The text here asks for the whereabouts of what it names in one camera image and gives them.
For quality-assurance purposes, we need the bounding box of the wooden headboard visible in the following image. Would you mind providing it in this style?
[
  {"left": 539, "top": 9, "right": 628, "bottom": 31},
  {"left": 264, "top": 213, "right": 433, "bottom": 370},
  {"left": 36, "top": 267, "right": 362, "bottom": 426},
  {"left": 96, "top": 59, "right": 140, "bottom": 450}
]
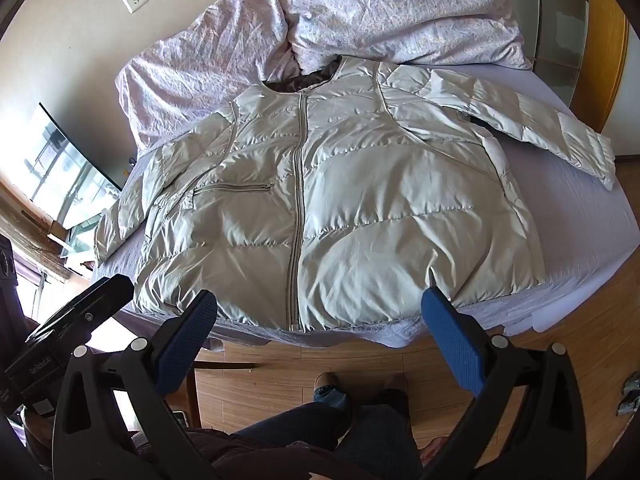
[{"left": 500, "top": 0, "right": 631, "bottom": 133}]

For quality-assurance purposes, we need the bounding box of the pink floral pillow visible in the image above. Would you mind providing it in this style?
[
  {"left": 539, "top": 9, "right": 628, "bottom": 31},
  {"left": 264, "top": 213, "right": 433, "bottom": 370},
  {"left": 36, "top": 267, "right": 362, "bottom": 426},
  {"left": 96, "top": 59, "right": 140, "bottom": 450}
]
[{"left": 270, "top": 0, "right": 532, "bottom": 74}]

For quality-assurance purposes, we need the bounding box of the bed with purple sheet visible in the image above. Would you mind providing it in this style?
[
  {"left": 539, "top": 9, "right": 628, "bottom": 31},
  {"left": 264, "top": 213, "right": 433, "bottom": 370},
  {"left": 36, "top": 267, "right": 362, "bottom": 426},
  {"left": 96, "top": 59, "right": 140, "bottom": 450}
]
[{"left": 90, "top": 62, "right": 634, "bottom": 352}]

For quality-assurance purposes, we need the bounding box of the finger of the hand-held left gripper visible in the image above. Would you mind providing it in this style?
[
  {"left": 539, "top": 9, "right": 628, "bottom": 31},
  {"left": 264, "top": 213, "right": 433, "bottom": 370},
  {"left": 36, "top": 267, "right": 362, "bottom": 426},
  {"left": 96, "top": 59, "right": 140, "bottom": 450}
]
[{"left": 27, "top": 275, "right": 136, "bottom": 343}]

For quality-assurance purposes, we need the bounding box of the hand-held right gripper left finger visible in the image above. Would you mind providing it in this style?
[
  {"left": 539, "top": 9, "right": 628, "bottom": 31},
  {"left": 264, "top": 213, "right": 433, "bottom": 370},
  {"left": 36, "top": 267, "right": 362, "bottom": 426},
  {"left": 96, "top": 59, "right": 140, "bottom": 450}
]
[{"left": 52, "top": 289, "right": 218, "bottom": 480}]

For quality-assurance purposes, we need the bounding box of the cream puffer jacket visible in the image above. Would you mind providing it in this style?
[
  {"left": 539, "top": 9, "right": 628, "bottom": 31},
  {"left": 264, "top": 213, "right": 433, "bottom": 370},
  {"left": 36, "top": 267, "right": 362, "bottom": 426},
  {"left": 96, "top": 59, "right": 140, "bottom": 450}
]
[{"left": 94, "top": 55, "right": 617, "bottom": 334}]

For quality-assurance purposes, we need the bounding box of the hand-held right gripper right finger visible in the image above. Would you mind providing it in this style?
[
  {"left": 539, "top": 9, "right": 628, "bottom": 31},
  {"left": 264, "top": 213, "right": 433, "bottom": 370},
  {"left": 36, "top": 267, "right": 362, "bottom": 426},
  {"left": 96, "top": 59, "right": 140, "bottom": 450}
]
[{"left": 421, "top": 287, "right": 587, "bottom": 480}]

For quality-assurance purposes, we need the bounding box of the grey crumpled cloth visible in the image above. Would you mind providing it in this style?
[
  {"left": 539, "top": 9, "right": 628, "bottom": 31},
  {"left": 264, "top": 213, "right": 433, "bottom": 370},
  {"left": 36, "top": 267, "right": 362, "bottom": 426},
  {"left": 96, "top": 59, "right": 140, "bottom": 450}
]
[{"left": 617, "top": 377, "right": 640, "bottom": 419}]

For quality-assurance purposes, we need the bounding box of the pink floral quilt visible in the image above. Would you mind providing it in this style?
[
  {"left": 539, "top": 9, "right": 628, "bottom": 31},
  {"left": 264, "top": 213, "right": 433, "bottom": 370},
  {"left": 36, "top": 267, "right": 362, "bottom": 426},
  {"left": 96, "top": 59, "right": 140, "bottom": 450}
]
[{"left": 115, "top": 0, "right": 312, "bottom": 150}]

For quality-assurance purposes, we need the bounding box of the flat screen television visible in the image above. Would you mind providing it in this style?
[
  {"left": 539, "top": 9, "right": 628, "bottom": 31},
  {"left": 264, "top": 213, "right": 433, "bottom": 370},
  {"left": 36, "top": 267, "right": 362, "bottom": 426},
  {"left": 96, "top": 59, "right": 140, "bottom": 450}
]
[{"left": 20, "top": 102, "right": 126, "bottom": 235}]

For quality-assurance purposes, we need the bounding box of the glass top television stand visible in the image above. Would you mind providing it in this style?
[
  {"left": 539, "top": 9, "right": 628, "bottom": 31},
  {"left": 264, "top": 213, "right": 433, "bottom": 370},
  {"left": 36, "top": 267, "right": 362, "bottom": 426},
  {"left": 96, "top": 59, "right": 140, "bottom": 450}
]
[{"left": 0, "top": 180, "right": 101, "bottom": 288}]

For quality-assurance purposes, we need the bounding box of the person in dark jeans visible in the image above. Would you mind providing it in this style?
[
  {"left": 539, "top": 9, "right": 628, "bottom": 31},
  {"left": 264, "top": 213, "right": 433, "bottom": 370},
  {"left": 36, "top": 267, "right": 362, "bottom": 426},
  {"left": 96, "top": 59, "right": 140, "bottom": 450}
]
[{"left": 320, "top": 374, "right": 436, "bottom": 480}]

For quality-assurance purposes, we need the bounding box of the person's left leg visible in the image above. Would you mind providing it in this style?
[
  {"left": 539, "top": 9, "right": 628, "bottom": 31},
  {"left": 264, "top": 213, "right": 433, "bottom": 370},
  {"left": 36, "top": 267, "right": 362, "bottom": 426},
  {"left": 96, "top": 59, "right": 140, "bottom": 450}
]
[{"left": 235, "top": 372, "right": 353, "bottom": 458}]

